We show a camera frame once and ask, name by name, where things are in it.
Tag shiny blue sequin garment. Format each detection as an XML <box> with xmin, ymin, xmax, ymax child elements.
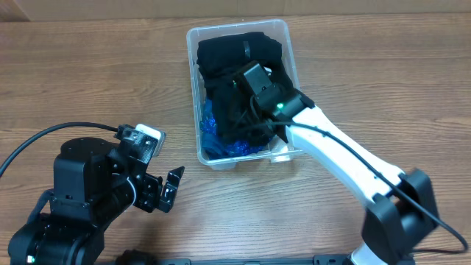
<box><xmin>200</xmin><ymin>110</ymin><xmax>268</xmax><ymax>157</ymax></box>

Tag clear plastic storage bin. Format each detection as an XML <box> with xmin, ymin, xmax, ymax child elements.
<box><xmin>186</xmin><ymin>18</ymin><xmax>303</xmax><ymax>170</ymax></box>

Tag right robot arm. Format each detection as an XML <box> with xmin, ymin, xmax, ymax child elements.
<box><xmin>234</xmin><ymin>61</ymin><xmax>438</xmax><ymax>264</ymax></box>

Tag black sock garment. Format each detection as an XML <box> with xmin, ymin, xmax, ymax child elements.
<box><xmin>205</xmin><ymin>78</ymin><xmax>275</xmax><ymax>146</ymax></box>

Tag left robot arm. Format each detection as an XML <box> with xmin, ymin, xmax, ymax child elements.
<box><xmin>7</xmin><ymin>124</ymin><xmax>185</xmax><ymax>264</ymax></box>

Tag blue denim jeans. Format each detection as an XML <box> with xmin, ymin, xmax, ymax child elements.
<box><xmin>200</xmin><ymin>99</ymin><xmax>228</xmax><ymax>160</ymax></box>

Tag small black garment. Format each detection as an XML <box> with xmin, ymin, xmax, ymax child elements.
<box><xmin>196</xmin><ymin>32</ymin><xmax>282</xmax><ymax>77</ymax></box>

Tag black taped garment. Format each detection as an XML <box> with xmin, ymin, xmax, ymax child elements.
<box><xmin>198</xmin><ymin>61</ymin><xmax>293</xmax><ymax>93</ymax></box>

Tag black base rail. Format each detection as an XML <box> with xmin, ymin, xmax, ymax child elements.
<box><xmin>112</xmin><ymin>250</ymin><xmax>352</xmax><ymax>265</ymax></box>

